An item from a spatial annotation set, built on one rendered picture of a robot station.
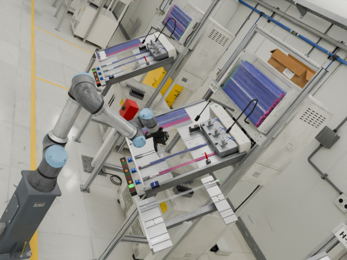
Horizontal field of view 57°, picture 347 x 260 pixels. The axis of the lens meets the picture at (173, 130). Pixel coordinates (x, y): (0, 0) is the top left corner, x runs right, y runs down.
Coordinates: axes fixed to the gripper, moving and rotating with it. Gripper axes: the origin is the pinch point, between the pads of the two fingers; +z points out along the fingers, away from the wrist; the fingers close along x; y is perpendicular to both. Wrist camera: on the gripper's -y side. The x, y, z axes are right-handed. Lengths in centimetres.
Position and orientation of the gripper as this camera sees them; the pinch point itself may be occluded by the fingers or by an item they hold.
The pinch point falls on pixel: (162, 148)
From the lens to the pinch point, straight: 213.9
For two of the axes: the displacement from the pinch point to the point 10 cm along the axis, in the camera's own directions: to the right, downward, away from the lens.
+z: 3.3, 6.7, 6.7
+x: 3.0, -7.5, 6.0
